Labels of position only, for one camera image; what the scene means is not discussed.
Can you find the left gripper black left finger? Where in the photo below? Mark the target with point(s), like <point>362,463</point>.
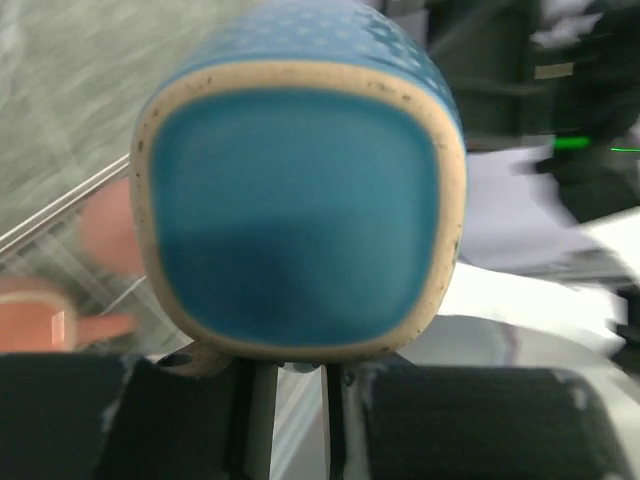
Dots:
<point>82,416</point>

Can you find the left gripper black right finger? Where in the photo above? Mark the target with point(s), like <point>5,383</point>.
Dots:
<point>396,420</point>

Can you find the orange floral mug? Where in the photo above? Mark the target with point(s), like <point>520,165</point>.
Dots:
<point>39,317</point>

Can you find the blue mug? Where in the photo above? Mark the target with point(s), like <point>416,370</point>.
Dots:
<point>299,186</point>

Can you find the tall pink plastic cup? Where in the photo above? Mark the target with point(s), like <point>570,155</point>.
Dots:
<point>107,230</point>

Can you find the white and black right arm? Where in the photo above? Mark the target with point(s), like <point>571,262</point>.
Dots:
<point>549,96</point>

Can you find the white wire dish rack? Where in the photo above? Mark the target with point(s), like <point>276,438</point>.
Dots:
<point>47,245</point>

